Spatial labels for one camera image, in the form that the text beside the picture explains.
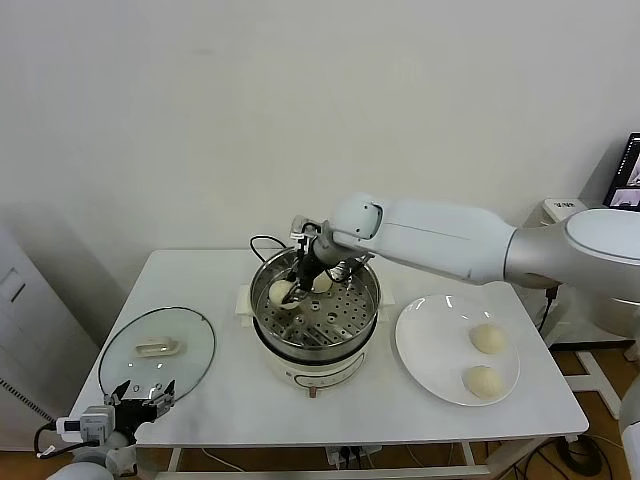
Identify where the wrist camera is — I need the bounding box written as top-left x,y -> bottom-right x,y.
288,214 -> 326,251
55,405 -> 116,444

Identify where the cream electric cooker base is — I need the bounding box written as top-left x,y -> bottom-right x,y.
234,277 -> 396,400

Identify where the black cooker power cord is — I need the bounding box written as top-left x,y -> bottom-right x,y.
248,235 -> 287,265

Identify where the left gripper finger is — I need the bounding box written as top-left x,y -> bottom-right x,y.
103,379 -> 132,407
147,379 -> 177,417

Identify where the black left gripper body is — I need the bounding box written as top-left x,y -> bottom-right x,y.
113,397 -> 162,433

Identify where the white table frame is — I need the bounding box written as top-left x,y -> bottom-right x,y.
99,439 -> 551,480

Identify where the white power strip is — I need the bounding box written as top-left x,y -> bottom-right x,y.
325,443 -> 382,471

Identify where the open laptop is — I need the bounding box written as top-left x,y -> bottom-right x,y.
602,132 -> 640,211

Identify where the white round plate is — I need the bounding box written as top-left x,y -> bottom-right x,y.
394,293 -> 521,407

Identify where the stainless steel steamer pot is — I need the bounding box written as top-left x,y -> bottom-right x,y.
249,243 -> 382,359

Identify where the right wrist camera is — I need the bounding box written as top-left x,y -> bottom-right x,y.
288,214 -> 326,251

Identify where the round glass lid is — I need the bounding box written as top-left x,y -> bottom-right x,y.
98,306 -> 217,407

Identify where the black floor cable coil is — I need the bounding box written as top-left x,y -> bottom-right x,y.
529,434 -> 609,479

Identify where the white side desk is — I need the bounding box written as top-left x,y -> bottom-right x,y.
541,198 -> 640,421

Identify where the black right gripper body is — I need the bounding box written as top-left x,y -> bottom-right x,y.
298,238 -> 335,292

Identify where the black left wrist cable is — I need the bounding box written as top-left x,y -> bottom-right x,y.
33,422 -> 64,459

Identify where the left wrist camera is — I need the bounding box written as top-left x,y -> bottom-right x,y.
55,405 -> 116,444

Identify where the white cabinet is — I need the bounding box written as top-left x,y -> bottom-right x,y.
0,219 -> 101,451

